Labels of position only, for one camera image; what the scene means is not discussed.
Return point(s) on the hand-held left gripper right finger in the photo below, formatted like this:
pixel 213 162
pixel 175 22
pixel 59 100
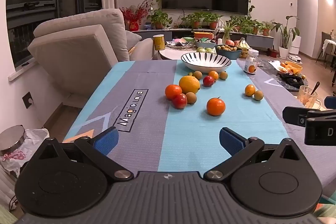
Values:
pixel 231 141

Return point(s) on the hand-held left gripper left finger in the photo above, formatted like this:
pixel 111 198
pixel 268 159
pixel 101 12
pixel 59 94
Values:
pixel 106 140

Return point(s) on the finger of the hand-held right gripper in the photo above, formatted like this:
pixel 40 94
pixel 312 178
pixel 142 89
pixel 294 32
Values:
pixel 330 102
pixel 294 115

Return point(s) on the orange mandarin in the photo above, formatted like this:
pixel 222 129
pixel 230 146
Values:
pixel 173 91
pixel 215 106

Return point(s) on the small brown kiwi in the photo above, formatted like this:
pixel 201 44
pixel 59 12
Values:
pixel 197 75
pixel 258 95
pixel 191 98
pixel 223 75

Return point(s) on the small orange tangerine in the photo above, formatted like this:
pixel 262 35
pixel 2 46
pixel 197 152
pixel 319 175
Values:
pixel 213 75
pixel 250 90

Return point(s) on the small red apple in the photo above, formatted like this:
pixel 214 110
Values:
pixel 179 101
pixel 208 80

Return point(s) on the large yellow orange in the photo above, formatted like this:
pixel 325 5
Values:
pixel 189 84

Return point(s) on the black striped white bowl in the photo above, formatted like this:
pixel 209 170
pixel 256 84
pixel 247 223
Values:
pixel 210 66

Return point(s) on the metal spoon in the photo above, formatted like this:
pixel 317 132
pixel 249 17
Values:
pixel 315 87

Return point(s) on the glass cup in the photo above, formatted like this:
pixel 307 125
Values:
pixel 307 96

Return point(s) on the black bag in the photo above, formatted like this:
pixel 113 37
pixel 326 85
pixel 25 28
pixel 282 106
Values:
pixel 292 81

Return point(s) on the round dark marble table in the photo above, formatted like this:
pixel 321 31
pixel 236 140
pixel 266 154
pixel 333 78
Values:
pixel 273 74

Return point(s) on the blue grey printed tablecloth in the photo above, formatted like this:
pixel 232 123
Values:
pixel 183 134

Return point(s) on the orange basket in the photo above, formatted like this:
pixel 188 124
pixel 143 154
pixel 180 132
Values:
pixel 293 67

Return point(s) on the white paper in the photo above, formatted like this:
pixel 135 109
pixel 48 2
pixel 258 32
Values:
pixel 274 63

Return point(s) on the small plant in red pot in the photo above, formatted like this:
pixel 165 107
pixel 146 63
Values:
pixel 273 52

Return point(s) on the clear jar with white lid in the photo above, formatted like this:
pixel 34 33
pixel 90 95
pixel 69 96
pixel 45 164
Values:
pixel 250 61

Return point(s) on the white plastic bag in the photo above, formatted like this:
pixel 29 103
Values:
pixel 34 137

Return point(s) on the pile of yellow loquats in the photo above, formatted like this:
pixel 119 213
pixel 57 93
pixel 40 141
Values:
pixel 244 53

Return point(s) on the tall plant in white pot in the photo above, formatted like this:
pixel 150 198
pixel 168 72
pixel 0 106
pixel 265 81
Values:
pixel 284 35

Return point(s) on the bunch of bananas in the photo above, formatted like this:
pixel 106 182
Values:
pixel 242 44

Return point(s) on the dark blue bowl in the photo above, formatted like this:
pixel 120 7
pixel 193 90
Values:
pixel 228 54

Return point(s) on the potted green plant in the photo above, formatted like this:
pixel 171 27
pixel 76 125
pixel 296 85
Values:
pixel 213 19
pixel 195 19
pixel 158 18
pixel 244 23
pixel 265 28

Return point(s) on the pile of longans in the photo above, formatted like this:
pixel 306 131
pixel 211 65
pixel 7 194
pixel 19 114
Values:
pixel 227 47

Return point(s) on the beige sofa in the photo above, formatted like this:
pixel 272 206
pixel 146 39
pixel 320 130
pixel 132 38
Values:
pixel 78 50

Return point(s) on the glass jar with metal lid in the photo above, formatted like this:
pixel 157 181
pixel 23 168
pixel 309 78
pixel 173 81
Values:
pixel 11 138

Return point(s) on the group of green apples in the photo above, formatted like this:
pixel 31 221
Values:
pixel 201 50

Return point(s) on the large red apple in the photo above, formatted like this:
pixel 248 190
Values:
pixel 229 42

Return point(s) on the small white cup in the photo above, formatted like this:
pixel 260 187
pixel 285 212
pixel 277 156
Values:
pixel 220 41

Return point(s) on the teal rectangular dish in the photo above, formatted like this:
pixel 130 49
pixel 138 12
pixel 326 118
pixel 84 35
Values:
pixel 203 44

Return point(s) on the grey cushion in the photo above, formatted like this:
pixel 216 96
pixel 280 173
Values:
pixel 132 41

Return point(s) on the grass plant in glass vase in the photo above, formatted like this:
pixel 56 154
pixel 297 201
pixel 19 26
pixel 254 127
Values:
pixel 226 29

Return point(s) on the orange box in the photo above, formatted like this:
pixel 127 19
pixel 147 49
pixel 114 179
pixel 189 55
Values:
pixel 203 35

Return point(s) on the green bowl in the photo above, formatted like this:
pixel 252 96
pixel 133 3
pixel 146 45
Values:
pixel 188 39

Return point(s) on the glass plate with snacks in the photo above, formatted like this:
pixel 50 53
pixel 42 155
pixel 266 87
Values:
pixel 178 43

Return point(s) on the yellow tin can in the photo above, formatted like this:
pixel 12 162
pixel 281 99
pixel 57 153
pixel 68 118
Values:
pixel 159 42

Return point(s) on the white rack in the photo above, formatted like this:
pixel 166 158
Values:
pixel 220 25

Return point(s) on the blue box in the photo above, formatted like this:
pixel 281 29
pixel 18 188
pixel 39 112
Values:
pixel 147 27

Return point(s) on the red berry plant in vase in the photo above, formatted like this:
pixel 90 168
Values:
pixel 134 14

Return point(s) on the dark wall socket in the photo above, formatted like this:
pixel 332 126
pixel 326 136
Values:
pixel 27 100

